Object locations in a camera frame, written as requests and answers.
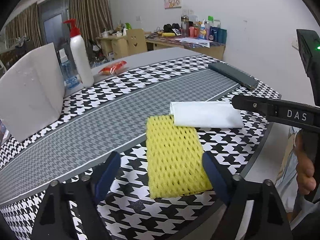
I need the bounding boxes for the person's right hand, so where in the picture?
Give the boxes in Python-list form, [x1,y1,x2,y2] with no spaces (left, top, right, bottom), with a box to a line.
[294,130,316,195]

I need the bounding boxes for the dark green phone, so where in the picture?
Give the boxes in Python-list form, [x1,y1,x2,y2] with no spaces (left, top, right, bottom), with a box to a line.
[208,62,259,90]

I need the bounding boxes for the yellow foam net sleeve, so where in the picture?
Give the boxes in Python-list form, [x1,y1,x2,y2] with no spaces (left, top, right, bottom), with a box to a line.
[146,115,213,199]

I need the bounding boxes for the houndstooth table mat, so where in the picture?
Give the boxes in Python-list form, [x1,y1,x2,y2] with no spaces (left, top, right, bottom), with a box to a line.
[1,55,280,239]

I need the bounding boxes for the papers on desk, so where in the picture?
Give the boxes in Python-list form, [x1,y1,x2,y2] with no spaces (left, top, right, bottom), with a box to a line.
[176,37,210,48]

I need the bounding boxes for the clear water bottle blue label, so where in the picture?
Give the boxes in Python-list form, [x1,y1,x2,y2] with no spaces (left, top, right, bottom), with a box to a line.
[59,48,80,89]

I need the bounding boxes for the white styrofoam box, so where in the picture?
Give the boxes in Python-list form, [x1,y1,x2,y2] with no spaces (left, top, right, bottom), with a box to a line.
[0,43,65,142]

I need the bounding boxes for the red snack packet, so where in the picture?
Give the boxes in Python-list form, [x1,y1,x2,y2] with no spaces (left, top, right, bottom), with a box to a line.
[98,61,127,75]

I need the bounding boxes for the white pump bottle red cap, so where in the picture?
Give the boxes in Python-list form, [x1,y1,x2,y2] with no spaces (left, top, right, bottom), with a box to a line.
[64,18,94,88]

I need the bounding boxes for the wooden smiley chair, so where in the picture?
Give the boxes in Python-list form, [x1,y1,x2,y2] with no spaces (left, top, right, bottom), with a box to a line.
[126,29,148,55]

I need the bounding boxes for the wooden desk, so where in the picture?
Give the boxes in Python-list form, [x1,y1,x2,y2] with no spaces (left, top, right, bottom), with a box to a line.
[97,33,226,60]

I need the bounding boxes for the brown left curtain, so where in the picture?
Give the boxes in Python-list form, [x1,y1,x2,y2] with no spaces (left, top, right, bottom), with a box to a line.
[5,3,42,48]

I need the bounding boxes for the brown curtain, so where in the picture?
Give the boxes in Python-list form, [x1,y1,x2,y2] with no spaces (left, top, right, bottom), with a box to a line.
[68,0,113,44]
[5,3,42,48]

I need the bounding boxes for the glass balcony door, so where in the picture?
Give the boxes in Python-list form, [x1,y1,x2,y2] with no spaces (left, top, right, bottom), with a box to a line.
[38,0,70,53]

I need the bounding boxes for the brown right curtain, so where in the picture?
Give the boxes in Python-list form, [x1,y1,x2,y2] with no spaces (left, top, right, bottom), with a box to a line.
[68,0,113,44]

